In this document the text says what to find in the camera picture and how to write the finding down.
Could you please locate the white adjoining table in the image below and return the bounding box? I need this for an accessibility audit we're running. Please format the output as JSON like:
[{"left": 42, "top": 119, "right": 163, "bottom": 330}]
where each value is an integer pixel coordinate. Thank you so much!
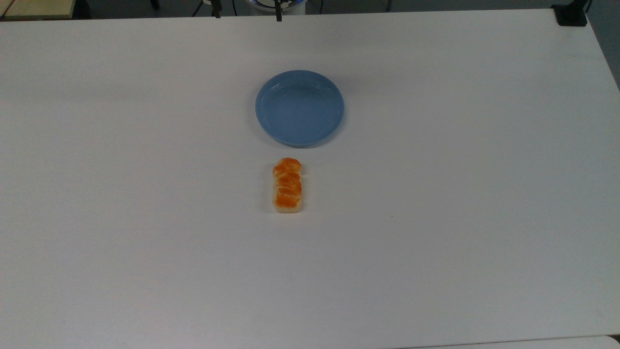
[{"left": 402, "top": 335, "right": 620, "bottom": 349}]

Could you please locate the light wooden side table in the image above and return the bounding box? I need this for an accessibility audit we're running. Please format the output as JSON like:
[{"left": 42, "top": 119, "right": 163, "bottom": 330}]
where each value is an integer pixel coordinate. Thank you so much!
[{"left": 0, "top": 0, "right": 76, "bottom": 20}]

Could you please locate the white robot base blue ring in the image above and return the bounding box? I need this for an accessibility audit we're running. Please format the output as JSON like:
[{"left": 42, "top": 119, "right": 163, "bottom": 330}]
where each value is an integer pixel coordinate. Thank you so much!
[{"left": 246, "top": 0, "right": 308, "bottom": 16}]

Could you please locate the blue round plate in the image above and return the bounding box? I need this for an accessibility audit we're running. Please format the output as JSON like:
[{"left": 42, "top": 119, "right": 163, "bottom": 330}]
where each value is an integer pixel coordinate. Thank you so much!
[{"left": 255, "top": 70, "right": 345, "bottom": 148}]

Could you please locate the orange braided bread loaf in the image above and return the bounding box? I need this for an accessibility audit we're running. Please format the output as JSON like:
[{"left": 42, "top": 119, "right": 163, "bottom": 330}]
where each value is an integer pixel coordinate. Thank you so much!
[{"left": 272, "top": 157, "right": 303, "bottom": 214}]

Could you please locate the black table clamp mount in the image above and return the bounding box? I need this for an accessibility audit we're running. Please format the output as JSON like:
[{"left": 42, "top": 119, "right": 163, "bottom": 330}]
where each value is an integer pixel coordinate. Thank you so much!
[{"left": 552, "top": 0, "right": 592, "bottom": 27}]

